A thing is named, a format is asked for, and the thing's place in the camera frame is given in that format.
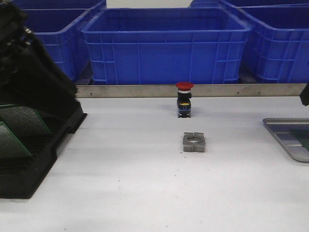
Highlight blue plastic crate right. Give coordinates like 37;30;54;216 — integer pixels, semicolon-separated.
238;6;309;84

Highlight black slotted board rack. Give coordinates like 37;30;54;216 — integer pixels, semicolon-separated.
0;104;87;199

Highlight metal table edge rail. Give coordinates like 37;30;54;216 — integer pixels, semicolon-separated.
76;84;306;98

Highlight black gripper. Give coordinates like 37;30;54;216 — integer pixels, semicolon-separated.
0;3;79;114

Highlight red emergency stop button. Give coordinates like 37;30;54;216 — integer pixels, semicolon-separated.
176;82;194;118

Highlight grey metal clamp block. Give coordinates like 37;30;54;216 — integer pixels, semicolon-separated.
183;132;206;152

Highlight green circuit board in rack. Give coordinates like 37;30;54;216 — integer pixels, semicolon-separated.
0;104;51;137

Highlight blue crate back left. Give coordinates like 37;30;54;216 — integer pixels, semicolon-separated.
10;0;107;10

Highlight blue plastic crate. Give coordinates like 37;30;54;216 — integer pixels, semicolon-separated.
238;6;309;84
82;8;250;85
23;9;91;82

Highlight blue plastic crate left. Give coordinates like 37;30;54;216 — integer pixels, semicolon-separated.
23;9;91;82

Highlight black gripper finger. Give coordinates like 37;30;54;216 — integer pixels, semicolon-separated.
299;83;309;106

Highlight green circuit board rack front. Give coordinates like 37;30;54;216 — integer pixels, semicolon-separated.
0;121;31;159

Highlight silver metal tray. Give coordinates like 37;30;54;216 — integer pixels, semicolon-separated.
263;118;309;163

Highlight green circuit board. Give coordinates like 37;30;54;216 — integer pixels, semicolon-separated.
290;130;309;150
0;104;51;137

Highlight blue plastic crate centre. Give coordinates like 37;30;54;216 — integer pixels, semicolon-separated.
82;8;250;85

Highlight blue crate back right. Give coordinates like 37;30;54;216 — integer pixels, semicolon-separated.
189;0;309;8

